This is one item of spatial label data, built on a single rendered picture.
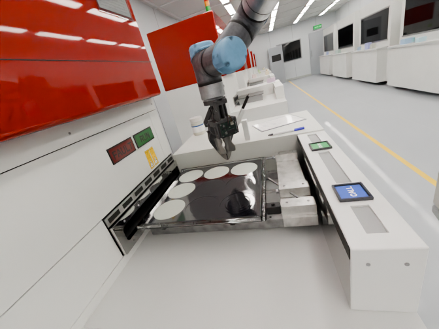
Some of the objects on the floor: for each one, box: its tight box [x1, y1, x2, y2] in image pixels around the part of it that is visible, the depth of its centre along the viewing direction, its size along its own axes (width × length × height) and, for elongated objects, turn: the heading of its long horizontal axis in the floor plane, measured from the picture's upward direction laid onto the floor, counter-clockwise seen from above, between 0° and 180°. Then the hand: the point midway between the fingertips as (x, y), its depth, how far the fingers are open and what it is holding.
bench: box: [351, 0, 402, 84], centre depth 565 cm, size 108×180×200 cm, turn 18°
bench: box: [331, 10, 360, 78], centre depth 759 cm, size 108×180×200 cm, turn 18°
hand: (225, 155), depth 74 cm, fingers closed
